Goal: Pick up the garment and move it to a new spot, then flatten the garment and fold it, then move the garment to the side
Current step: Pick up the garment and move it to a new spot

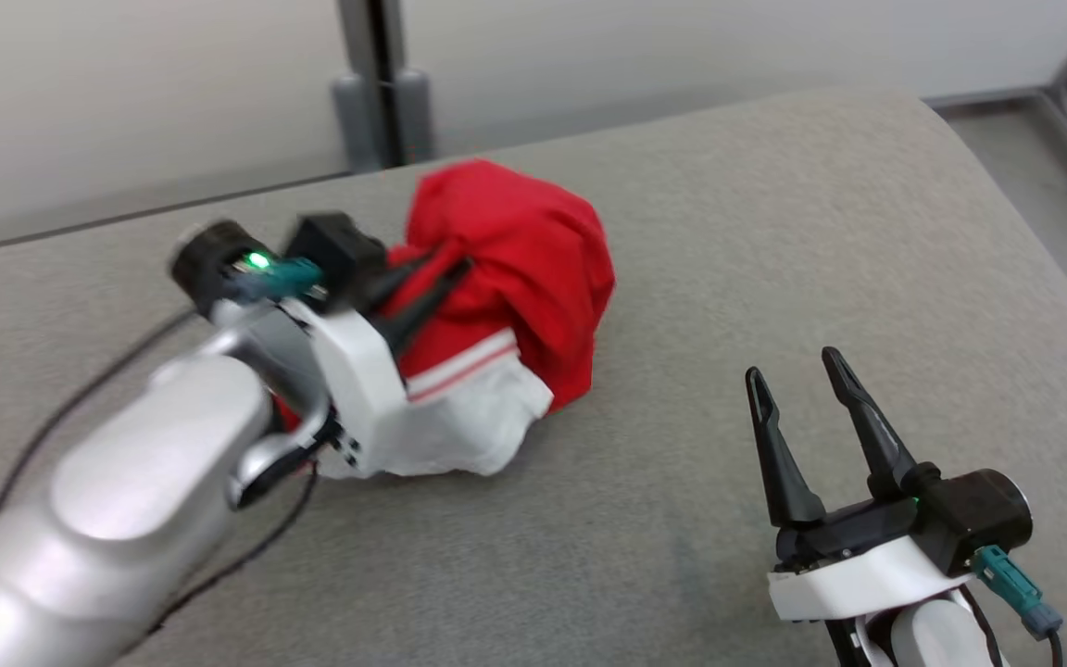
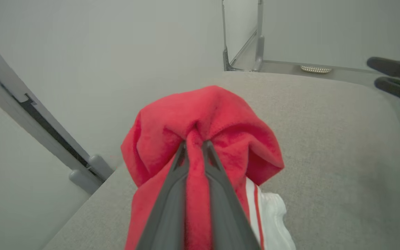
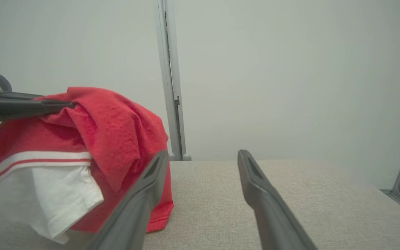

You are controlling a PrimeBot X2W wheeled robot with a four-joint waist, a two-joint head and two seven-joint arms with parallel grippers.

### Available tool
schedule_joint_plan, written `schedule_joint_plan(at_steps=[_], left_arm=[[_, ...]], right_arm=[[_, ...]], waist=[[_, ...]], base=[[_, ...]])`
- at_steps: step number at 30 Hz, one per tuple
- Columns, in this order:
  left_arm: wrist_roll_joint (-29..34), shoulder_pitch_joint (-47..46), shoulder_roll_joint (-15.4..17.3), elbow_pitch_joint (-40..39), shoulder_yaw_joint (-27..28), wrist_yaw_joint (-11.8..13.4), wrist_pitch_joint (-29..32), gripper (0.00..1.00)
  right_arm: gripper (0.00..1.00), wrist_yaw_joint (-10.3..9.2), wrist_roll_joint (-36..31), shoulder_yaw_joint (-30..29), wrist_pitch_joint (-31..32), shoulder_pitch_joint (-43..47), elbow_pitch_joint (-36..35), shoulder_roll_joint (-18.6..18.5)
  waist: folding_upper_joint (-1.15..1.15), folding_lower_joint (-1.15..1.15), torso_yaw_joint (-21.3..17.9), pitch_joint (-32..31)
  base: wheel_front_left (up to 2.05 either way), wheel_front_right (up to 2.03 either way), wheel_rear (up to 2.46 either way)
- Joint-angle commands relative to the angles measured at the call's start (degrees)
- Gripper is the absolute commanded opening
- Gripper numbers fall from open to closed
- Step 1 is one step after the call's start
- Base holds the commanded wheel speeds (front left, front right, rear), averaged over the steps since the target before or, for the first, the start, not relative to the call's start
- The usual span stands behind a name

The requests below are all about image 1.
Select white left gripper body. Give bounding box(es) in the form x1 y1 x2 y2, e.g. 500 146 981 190
170 222 409 478

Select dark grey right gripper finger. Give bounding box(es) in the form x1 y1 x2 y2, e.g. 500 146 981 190
745 366 827 530
821 347 941 502

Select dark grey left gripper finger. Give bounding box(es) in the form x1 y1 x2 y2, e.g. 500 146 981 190
363 252 437 313
385 257 477 360

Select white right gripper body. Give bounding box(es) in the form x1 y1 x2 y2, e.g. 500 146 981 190
768 468 1035 620

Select red shorts with white panels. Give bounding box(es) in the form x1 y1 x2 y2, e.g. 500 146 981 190
274 159 618 481

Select grey metal stand pole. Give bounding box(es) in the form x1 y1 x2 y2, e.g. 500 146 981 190
330 0 437 174

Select right camera cable teal plug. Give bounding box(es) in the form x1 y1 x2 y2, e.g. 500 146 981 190
973 545 1065 667

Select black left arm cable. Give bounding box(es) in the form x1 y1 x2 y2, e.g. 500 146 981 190
149 459 320 640

